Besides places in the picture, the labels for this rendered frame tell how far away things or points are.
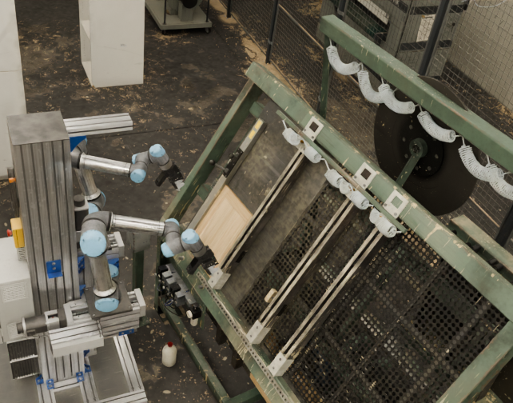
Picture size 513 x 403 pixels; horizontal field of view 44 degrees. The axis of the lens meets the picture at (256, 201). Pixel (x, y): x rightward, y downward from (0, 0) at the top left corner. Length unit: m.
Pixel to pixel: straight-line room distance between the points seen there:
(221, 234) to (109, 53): 3.80
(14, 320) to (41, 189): 0.86
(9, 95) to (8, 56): 0.35
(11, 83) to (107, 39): 1.89
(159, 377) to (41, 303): 1.19
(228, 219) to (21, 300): 1.27
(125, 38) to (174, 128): 1.15
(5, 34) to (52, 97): 1.99
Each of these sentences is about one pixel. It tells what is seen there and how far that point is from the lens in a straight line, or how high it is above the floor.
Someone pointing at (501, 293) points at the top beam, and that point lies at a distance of 2.87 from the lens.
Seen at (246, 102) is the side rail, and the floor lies 1.71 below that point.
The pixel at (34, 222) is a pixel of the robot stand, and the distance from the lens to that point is 3.35.
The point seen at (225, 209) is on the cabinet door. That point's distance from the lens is 3.97.
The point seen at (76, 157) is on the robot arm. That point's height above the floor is 1.65.
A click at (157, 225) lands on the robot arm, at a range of 3.25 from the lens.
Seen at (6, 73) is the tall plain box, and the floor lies 1.06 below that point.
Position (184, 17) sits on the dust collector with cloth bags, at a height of 0.21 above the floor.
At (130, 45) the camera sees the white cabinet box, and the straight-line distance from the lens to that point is 7.36.
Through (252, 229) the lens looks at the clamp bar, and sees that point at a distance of 3.71.
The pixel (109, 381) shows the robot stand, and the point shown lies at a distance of 4.33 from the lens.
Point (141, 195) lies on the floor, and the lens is 5.94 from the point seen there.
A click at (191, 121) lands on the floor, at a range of 6.99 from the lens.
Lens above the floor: 3.76
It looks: 39 degrees down
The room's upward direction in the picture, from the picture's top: 10 degrees clockwise
